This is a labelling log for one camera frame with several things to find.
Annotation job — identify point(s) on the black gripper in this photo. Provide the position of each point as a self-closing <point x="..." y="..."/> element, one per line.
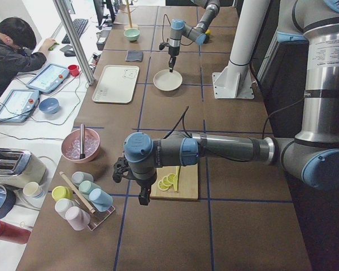
<point x="144" y="185"/>
<point x="173" y="51"/>

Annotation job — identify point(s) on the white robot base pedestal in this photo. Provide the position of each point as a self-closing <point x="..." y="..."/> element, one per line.
<point x="234" y="81"/>

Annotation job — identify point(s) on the cream bear tray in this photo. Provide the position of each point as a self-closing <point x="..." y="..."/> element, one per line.
<point x="116" y="84"/>

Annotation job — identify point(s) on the teach pendant far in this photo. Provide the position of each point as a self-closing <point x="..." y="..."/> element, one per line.
<point x="48" y="78"/>

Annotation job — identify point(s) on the black keyboard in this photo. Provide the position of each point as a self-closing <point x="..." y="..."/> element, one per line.
<point x="79" y="26"/>

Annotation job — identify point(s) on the cream round plate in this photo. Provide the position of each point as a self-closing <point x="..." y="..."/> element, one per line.
<point x="165" y="80"/>

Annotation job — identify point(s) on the grey cup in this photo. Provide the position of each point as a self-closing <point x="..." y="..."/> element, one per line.
<point x="79" y="177"/>

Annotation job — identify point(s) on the teach pendant near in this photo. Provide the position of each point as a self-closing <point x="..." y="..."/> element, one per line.
<point x="18" y="105"/>

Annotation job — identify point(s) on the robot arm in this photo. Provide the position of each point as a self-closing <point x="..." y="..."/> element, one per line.
<point x="179" y="29"/>
<point x="312" y="155"/>

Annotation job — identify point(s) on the aluminium frame post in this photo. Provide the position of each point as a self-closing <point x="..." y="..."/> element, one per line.
<point x="75" y="41"/>

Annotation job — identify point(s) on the red thermos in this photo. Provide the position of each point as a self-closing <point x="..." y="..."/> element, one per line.
<point x="14" y="234"/>

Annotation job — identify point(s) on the wooden mug stand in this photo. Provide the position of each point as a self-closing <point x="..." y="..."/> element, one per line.
<point x="130" y="25"/>

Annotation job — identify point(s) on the pink cup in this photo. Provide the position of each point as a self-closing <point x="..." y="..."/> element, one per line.
<point x="77" y="218"/>

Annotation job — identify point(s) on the green cup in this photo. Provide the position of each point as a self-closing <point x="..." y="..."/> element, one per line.
<point x="86" y="187"/>

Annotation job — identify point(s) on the yellow plastic knife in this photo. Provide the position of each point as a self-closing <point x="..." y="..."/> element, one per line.
<point x="176" y="179"/>

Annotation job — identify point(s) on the blue cup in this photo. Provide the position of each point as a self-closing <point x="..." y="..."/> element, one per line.
<point x="101" y="200"/>

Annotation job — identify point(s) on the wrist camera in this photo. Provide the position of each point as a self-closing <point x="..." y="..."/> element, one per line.
<point x="122" y="170"/>
<point x="162" y="45"/>

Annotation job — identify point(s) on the pink bowl with ice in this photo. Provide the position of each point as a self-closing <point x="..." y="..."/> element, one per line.
<point x="78" y="150"/>

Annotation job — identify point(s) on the blue pot with lid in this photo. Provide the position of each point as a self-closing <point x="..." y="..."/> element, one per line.
<point x="7" y="201"/>

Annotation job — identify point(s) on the clear acrylic cup rack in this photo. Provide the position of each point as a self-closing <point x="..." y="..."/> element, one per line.
<point x="95" y="218"/>

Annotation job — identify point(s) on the yellow cup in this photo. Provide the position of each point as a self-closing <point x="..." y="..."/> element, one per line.
<point x="61" y="192"/>

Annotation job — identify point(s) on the white cup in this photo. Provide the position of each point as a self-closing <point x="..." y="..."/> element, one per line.
<point x="62" y="205"/>

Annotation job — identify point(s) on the green bowl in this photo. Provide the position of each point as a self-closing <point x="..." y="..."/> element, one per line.
<point x="132" y="34"/>

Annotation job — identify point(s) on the teach pendant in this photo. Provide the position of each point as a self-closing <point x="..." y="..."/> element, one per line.
<point x="18" y="105"/>
<point x="48" y="78"/>

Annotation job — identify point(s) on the metal ice scoop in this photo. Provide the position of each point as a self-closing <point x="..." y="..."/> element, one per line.
<point x="82" y="141"/>

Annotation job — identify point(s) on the grey folded cloth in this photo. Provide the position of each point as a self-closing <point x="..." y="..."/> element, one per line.
<point x="134" y="56"/>

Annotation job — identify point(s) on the black computer mouse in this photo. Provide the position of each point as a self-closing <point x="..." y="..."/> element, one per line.
<point x="69" y="53"/>

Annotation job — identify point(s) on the lemon slice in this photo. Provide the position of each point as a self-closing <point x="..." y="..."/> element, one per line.
<point x="166" y="182"/>
<point x="171" y="178"/>

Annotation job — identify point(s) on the cream toaster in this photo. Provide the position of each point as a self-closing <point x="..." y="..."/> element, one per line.
<point x="19" y="167"/>

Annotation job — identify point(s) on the wooden cutting board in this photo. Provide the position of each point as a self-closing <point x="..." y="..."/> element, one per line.
<point x="188" y="183"/>

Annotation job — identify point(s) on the cream mug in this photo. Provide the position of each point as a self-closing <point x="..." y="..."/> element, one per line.
<point x="33" y="190"/>

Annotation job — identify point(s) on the black box on table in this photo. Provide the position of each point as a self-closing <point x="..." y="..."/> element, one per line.
<point x="101" y="39"/>

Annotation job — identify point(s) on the red mug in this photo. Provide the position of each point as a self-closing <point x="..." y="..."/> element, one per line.
<point x="73" y="70"/>

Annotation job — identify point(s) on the blue bowl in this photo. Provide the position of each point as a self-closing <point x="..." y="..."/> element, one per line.
<point x="49" y="106"/>

